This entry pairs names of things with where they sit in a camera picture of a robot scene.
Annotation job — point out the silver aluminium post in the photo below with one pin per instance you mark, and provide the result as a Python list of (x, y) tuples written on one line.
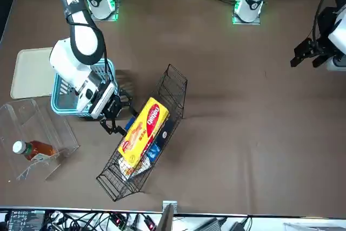
[(166, 220)]

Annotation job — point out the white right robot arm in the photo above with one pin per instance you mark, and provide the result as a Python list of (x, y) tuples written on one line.
[(70, 60)]

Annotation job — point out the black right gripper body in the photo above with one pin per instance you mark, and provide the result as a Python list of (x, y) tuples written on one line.
[(113, 109)]

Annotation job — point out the black power adapter with labels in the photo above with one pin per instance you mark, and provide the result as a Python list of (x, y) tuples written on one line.
[(24, 220)]

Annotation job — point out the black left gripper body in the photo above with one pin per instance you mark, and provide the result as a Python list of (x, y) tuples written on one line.
[(324, 47)]

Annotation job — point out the amber tea bottle white cap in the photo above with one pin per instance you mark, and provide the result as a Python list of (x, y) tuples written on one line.
[(40, 148)]

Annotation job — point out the yellow red wafer box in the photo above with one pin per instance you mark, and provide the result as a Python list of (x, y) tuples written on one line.
[(146, 128)]

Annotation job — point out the cream plastic tray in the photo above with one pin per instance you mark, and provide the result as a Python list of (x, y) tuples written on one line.
[(29, 74)]

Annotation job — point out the dark brown cookie box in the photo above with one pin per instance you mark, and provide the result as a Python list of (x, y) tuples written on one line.
[(165, 131)]

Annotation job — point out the small device with red light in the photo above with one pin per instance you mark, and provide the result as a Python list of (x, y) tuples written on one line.
[(117, 218), (150, 224)]

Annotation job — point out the light blue plastic shopping basket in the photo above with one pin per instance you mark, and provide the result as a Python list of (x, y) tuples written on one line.
[(58, 98)]

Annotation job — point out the blue Oreo cookie box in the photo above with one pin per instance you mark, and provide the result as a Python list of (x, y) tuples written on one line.
[(130, 124)]

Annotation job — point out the white orange cracker box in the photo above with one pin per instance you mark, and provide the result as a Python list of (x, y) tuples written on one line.
[(129, 171)]

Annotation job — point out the clear acrylic shelf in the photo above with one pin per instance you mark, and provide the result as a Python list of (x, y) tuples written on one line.
[(32, 122)]

